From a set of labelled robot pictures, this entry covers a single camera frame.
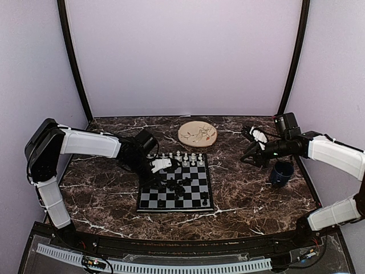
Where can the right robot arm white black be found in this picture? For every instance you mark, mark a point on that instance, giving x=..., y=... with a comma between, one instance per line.
x=289, y=140

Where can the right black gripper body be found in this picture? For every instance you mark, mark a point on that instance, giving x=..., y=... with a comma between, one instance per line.
x=260, y=156

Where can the left black frame post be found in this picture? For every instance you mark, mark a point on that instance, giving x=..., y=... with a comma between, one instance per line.
x=66, y=31

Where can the black frame post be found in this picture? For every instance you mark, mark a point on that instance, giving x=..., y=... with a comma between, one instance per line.
x=66, y=31
x=296, y=56

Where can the pile of black chess pieces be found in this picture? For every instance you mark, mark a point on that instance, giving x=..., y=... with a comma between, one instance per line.
x=176, y=189

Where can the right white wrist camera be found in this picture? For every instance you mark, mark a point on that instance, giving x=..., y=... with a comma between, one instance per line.
x=259, y=137

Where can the beige bird painted plate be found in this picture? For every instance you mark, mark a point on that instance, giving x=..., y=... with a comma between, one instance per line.
x=197, y=134

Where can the dark blue mug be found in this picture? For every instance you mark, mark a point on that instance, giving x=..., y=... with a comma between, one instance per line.
x=281, y=173

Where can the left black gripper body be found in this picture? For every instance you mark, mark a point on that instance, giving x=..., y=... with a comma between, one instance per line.
x=144, y=181

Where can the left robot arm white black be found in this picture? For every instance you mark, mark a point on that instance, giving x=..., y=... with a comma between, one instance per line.
x=51, y=140

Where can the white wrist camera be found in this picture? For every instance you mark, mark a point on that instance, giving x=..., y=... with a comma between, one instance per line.
x=160, y=164
x=259, y=137

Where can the black chess piece corner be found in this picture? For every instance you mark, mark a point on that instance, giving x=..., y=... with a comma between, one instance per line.
x=204, y=197

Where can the row of white chess pieces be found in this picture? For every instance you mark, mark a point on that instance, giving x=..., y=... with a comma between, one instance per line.
x=184, y=158

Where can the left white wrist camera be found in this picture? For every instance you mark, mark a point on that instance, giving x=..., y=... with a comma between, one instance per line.
x=160, y=164

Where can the white slotted cable duct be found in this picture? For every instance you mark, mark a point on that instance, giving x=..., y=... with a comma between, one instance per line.
x=152, y=264

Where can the right black frame post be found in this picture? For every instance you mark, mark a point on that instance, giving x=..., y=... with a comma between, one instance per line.
x=296, y=56

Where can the black white chess board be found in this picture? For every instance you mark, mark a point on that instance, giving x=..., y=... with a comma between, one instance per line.
x=184, y=187

